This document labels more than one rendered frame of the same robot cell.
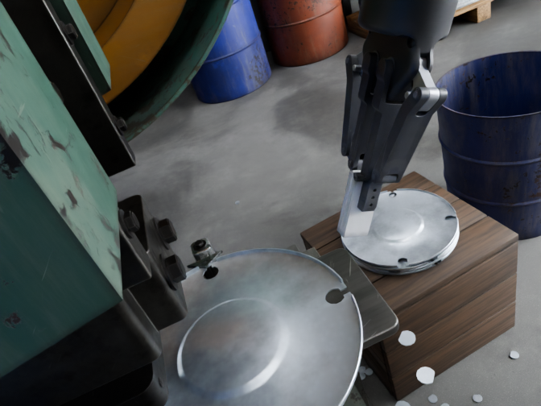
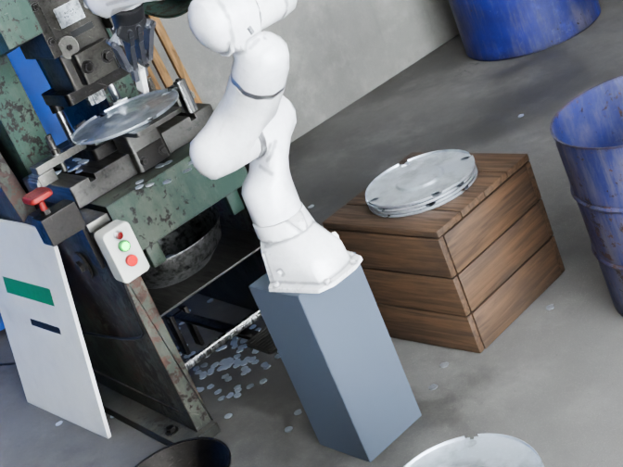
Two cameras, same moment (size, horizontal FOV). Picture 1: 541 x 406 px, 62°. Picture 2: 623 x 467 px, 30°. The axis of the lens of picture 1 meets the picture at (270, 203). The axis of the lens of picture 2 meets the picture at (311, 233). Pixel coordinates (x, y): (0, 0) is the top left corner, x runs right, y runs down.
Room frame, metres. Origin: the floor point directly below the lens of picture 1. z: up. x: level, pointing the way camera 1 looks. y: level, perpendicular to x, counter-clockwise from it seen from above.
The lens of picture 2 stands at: (-0.51, -2.66, 1.49)
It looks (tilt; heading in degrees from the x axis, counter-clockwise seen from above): 23 degrees down; 67
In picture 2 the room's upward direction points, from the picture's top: 23 degrees counter-clockwise
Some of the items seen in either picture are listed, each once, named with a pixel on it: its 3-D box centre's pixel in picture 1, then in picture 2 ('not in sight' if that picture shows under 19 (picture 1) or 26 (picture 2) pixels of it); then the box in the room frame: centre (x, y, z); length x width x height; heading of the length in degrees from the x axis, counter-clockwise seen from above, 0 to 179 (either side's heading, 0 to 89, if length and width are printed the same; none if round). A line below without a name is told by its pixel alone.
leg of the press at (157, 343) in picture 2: not in sight; (52, 269); (0.04, 0.33, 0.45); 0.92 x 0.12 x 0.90; 96
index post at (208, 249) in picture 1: (210, 265); (184, 94); (0.51, 0.11, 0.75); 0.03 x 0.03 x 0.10; 6
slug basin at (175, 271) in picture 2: not in sight; (169, 252); (0.32, 0.22, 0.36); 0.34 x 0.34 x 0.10
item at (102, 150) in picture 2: not in sight; (112, 135); (0.32, 0.23, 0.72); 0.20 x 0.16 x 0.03; 6
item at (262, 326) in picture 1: (231, 342); (125, 116); (0.34, 0.09, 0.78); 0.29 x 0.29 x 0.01
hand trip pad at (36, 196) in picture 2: not in sight; (43, 207); (0.02, -0.04, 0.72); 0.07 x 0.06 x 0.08; 96
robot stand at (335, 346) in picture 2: not in sight; (336, 352); (0.37, -0.50, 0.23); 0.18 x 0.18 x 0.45; 10
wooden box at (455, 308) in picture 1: (406, 278); (444, 246); (0.85, -0.28, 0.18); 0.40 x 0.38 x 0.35; 102
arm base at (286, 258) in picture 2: not in sight; (301, 243); (0.38, -0.55, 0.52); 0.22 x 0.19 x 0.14; 100
